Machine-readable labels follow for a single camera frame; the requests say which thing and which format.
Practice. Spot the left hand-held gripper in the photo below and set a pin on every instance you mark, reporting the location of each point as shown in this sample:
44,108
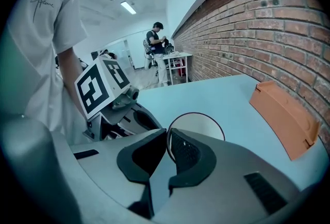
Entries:
95,88

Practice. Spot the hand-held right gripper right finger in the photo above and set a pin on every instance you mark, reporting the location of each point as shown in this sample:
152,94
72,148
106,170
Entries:
221,166

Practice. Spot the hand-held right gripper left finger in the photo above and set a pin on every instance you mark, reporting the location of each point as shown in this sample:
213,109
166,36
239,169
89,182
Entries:
108,158

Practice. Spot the white cup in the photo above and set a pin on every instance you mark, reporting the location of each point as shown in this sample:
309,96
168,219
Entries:
201,125

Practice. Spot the person's left forearm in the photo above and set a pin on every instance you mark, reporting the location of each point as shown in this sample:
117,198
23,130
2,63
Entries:
71,73

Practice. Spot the red stool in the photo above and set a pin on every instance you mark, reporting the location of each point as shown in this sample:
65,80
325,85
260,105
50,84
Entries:
182,69

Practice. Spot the orange plastic tray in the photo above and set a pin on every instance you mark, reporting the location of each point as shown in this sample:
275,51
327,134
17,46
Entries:
286,117

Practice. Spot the white side table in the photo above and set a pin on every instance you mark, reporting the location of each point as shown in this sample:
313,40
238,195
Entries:
180,55

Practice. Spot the long ceiling light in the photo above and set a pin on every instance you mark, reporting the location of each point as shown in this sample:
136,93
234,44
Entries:
128,7

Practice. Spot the person's white t-shirt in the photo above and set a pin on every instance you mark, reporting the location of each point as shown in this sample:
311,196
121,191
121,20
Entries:
38,45

